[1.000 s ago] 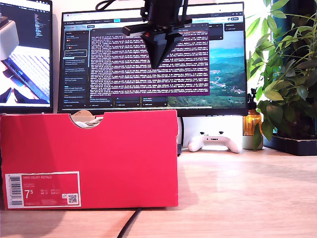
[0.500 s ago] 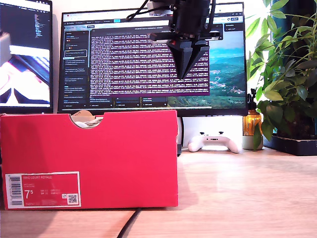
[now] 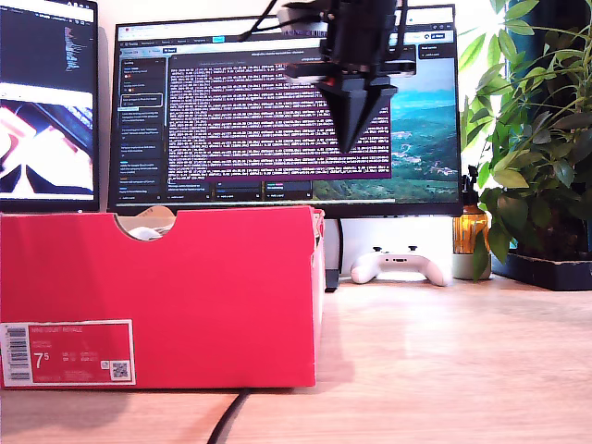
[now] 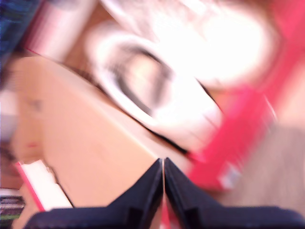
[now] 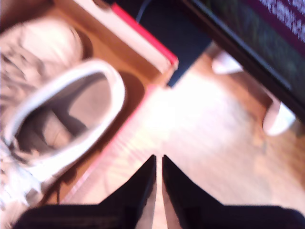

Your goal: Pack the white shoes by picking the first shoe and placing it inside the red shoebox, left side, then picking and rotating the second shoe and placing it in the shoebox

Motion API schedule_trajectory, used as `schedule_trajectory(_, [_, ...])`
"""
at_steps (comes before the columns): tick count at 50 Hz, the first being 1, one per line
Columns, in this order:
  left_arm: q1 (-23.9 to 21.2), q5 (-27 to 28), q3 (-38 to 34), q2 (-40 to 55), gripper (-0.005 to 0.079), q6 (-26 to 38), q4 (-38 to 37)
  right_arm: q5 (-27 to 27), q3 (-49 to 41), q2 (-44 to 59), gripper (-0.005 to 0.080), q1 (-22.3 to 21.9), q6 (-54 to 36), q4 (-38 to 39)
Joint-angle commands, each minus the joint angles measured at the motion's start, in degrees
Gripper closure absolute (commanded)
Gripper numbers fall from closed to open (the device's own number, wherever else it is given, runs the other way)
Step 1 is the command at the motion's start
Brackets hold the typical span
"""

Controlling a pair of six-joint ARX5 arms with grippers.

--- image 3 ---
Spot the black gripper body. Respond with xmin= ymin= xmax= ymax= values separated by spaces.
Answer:
xmin=284 ymin=20 xmax=417 ymax=88

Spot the red shoebox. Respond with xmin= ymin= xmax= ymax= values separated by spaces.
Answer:
xmin=0 ymin=205 xmax=327 ymax=389

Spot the white lace-up shoe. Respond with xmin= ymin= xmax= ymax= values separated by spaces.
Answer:
xmin=127 ymin=225 xmax=164 ymax=241

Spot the wide black Huawei monitor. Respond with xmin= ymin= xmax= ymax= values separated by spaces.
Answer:
xmin=106 ymin=4 xmax=464 ymax=292

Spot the amber pump bottle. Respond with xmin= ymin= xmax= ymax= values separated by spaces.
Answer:
xmin=452 ymin=165 xmax=490 ymax=255

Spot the white game controller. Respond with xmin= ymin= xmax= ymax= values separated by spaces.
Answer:
xmin=350 ymin=246 xmax=454 ymax=287

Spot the green leafy houseplant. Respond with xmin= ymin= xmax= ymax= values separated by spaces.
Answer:
xmin=460 ymin=0 xmax=592 ymax=265

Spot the pale green pot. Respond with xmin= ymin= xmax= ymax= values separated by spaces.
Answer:
xmin=451 ymin=252 xmax=492 ymax=281

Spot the black planter tray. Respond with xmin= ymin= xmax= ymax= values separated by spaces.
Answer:
xmin=490 ymin=252 xmax=592 ymax=291

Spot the black computer monitor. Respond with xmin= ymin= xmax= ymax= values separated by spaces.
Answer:
xmin=0 ymin=0 xmax=101 ymax=213

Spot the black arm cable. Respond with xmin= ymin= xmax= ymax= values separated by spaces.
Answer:
xmin=390 ymin=0 xmax=413 ymax=59
xmin=238 ymin=0 xmax=286 ymax=43

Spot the pale grey camera box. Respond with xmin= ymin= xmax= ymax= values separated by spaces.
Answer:
xmin=276 ymin=3 xmax=330 ymax=37

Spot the black cable on table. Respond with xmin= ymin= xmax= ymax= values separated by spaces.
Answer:
xmin=206 ymin=388 xmax=253 ymax=444

